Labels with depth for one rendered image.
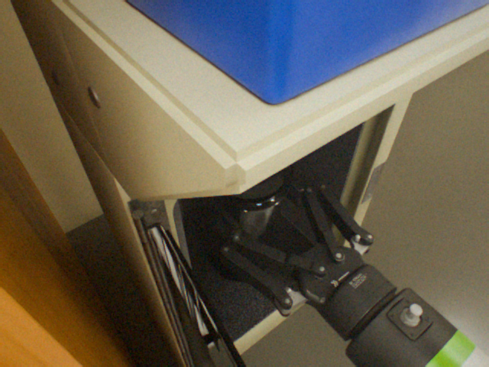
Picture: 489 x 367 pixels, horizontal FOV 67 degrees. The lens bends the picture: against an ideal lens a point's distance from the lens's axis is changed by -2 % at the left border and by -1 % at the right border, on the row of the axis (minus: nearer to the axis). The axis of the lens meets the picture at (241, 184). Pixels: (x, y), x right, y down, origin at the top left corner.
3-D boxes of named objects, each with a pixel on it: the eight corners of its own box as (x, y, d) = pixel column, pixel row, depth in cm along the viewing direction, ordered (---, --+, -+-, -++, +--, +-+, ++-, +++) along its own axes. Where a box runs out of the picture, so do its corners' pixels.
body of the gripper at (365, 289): (412, 274, 36) (341, 215, 41) (353, 328, 33) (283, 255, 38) (389, 307, 42) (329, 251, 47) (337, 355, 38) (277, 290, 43)
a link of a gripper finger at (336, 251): (332, 261, 39) (345, 259, 40) (303, 183, 47) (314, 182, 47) (326, 279, 42) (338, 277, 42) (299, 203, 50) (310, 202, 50)
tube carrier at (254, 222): (193, 243, 62) (184, 157, 45) (245, 212, 66) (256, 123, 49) (231, 295, 57) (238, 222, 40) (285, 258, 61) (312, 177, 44)
